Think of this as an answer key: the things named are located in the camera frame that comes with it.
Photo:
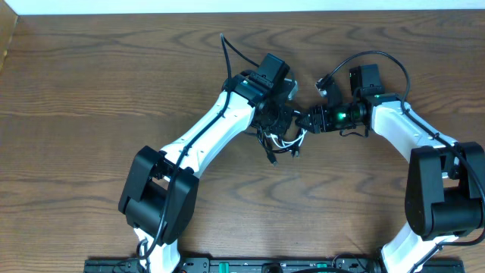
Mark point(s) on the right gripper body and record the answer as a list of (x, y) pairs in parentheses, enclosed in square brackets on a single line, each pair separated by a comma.
[(337, 117)]

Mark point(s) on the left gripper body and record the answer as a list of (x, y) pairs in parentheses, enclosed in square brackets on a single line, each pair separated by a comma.
[(276, 120)]

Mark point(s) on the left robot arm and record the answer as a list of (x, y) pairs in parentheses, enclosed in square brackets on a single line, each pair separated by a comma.
[(159, 196)]

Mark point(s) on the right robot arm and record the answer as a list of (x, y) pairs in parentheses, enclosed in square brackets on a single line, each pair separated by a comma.
[(444, 197)]

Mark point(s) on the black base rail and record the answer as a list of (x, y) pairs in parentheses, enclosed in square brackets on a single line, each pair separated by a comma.
[(205, 265)]

